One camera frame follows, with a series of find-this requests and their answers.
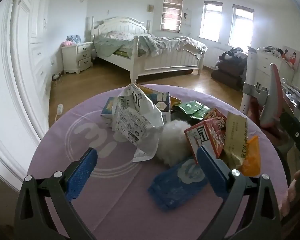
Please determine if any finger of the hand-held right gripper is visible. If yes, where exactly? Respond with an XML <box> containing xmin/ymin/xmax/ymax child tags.
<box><xmin>280</xmin><ymin>107</ymin><xmax>300</xmax><ymax>155</ymax></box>

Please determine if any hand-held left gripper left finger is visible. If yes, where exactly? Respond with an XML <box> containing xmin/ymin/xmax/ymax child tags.
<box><xmin>14</xmin><ymin>147</ymin><xmax>98</xmax><ymax>240</ymax></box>

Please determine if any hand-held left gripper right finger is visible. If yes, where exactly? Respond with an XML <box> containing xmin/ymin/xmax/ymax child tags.
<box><xmin>196</xmin><ymin>146</ymin><xmax>282</xmax><ymax>240</ymax></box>

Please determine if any red white carton box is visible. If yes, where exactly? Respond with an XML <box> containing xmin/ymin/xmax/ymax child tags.
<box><xmin>184</xmin><ymin>119</ymin><xmax>227</xmax><ymax>159</ymax></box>

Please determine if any blue wet wipes packet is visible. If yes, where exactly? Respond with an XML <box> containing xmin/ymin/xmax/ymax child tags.
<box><xmin>147</xmin><ymin>157</ymin><xmax>208</xmax><ymax>210</ymax></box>

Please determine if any orange plastic packet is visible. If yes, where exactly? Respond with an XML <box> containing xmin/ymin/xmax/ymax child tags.
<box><xmin>240</xmin><ymin>135</ymin><xmax>261</xmax><ymax>177</ymax></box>

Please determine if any beige paper wrapper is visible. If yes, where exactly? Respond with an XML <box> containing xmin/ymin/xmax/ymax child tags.
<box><xmin>224</xmin><ymin>111</ymin><xmax>248</xmax><ymax>168</ymax></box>

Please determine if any white fluffy ball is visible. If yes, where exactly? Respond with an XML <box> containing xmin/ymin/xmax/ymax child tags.
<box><xmin>156</xmin><ymin>120</ymin><xmax>194</xmax><ymax>167</ymax></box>

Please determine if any orange red packet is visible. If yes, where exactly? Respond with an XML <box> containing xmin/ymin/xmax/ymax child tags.
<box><xmin>204</xmin><ymin>108</ymin><xmax>227</xmax><ymax>128</ymax></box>

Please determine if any dark green snack packet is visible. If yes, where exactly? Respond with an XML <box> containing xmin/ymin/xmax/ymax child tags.
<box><xmin>175</xmin><ymin>100</ymin><xmax>212</xmax><ymax>121</ymax></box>

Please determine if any blue yellow carton box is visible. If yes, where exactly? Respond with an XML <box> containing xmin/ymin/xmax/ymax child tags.
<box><xmin>101</xmin><ymin>85</ymin><xmax>171</xmax><ymax>125</ymax></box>

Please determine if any white printed plastic bag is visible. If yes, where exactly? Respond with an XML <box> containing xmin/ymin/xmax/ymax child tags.
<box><xmin>112</xmin><ymin>84</ymin><xmax>165</xmax><ymax>162</ymax></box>

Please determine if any purple tablecloth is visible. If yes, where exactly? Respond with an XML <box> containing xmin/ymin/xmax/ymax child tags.
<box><xmin>27</xmin><ymin>84</ymin><xmax>289</xmax><ymax>240</ymax></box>

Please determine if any white dresser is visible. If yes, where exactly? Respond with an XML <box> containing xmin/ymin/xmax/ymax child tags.
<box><xmin>256</xmin><ymin>47</ymin><xmax>295</xmax><ymax>83</ymax></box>

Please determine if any white radiator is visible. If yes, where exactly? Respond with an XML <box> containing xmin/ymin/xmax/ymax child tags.
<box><xmin>210</xmin><ymin>47</ymin><xmax>227</xmax><ymax>67</ymax></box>

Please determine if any bright window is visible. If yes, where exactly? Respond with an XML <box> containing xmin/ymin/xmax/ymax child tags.
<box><xmin>199</xmin><ymin>1</ymin><xmax>223</xmax><ymax>42</ymax></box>
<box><xmin>228</xmin><ymin>4</ymin><xmax>255</xmax><ymax>48</ymax></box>

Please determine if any white wooden bed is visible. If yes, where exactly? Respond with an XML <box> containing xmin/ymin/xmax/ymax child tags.
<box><xmin>91</xmin><ymin>16</ymin><xmax>208</xmax><ymax>84</ymax></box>

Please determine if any white nightstand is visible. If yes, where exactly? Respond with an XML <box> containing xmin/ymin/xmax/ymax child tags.
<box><xmin>61</xmin><ymin>42</ymin><xmax>93</xmax><ymax>75</ymax></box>

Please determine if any white wardrobe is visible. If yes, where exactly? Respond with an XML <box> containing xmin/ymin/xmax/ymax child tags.
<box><xmin>0</xmin><ymin>0</ymin><xmax>53</xmax><ymax>193</ymax></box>

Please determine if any floral quilt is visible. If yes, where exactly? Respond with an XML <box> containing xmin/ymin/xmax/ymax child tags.
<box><xmin>95</xmin><ymin>31</ymin><xmax>208</xmax><ymax>57</ymax></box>

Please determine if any window with brown blind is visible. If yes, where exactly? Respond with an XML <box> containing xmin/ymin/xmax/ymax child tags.
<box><xmin>161</xmin><ymin>0</ymin><xmax>184</xmax><ymax>33</ymax></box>

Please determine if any silver metal rail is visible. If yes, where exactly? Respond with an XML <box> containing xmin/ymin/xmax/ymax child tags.
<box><xmin>281</xmin><ymin>79</ymin><xmax>300</xmax><ymax>113</ymax></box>

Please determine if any grey red plastic frame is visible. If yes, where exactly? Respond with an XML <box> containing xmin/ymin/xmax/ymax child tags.
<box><xmin>250</xmin><ymin>64</ymin><xmax>284</xmax><ymax>128</ymax></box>

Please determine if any white pole with metal bracket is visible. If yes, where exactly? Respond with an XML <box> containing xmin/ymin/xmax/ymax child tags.
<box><xmin>239</xmin><ymin>46</ymin><xmax>268</xmax><ymax>113</ymax></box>

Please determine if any photo frame with figures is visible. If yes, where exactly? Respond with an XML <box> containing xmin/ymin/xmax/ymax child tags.
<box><xmin>281</xmin><ymin>45</ymin><xmax>300</xmax><ymax>70</ymax></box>

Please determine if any wall poster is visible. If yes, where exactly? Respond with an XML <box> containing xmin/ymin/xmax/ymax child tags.
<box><xmin>182</xmin><ymin>8</ymin><xmax>192</xmax><ymax>27</ymax></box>

